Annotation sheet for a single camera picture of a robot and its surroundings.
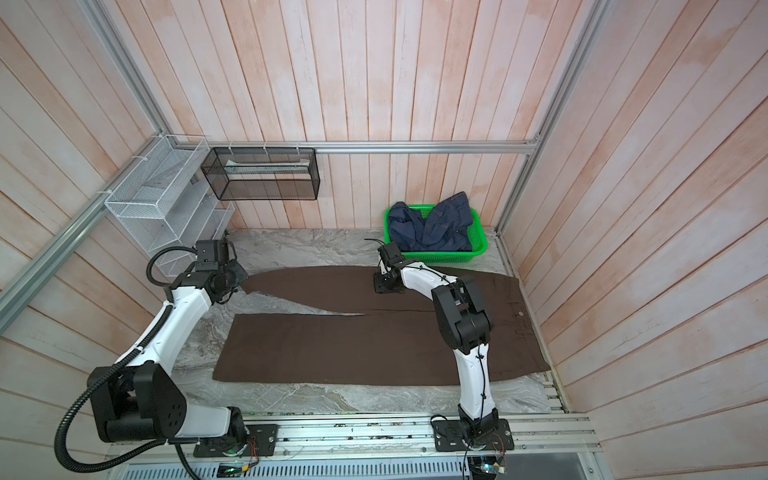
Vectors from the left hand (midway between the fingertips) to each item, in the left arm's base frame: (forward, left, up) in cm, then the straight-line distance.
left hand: (237, 279), depth 85 cm
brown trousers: (-11, -46, -16) cm, 50 cm away
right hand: (+9, -42, -15) cm, 45 cm away
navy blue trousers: (+30, -67, -9) cm, 74 cm away
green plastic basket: (+24, -78, -9) cm, 83 cm away
